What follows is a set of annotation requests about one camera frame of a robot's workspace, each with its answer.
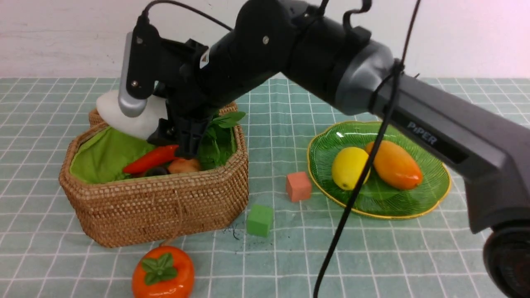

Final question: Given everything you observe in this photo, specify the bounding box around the dark purple eggplant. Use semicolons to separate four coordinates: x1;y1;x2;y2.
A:
143;166;170;177

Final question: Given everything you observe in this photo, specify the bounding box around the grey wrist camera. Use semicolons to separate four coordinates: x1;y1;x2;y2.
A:
118;21;161;118

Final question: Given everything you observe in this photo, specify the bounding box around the red chili pepper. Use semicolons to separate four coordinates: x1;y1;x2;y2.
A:
122;145;179;174

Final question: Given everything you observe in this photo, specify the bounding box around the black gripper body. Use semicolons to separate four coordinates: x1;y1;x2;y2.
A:
159;37;282;119

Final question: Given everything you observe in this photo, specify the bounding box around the orange foam cube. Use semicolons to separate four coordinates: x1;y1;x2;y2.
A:
286;171;312;202

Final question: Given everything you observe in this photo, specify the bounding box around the white radish with leaves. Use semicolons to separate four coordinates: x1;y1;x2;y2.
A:
96;90;246;171

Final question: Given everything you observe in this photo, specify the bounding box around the woven rattan basket lid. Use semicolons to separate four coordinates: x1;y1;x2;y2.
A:
88;102;238;128

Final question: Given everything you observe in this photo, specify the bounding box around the woven rattan basket green lining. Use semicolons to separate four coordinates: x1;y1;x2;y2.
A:
59;101;249;248

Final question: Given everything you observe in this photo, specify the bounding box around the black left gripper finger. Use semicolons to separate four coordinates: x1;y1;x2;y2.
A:
176;116;212;159

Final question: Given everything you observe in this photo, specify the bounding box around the green checkered tablecloth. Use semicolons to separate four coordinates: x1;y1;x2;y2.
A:
0;77;530;298

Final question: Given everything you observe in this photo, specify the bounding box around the green foam cube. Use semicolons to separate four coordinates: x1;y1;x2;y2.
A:
246;205;274;238

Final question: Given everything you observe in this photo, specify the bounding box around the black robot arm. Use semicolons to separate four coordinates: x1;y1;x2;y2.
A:
126;0;529;298

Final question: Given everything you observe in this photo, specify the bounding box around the yellow lemon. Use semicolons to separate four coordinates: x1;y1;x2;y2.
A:
331;147;369;191

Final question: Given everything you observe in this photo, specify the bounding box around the brown potato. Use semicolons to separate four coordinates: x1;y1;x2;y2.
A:
167;158;201;174

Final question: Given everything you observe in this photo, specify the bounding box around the orange yellow mango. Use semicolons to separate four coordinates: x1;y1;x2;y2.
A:
373;141;423;190

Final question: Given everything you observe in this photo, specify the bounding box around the orange persimmon green leaf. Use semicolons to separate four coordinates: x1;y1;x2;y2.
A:
131;246;195;298

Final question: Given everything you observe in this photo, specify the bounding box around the green glass leaf plate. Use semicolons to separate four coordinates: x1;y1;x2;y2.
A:
306;121;452;219

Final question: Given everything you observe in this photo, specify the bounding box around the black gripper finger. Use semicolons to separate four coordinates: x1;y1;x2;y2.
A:
147;118;178;147

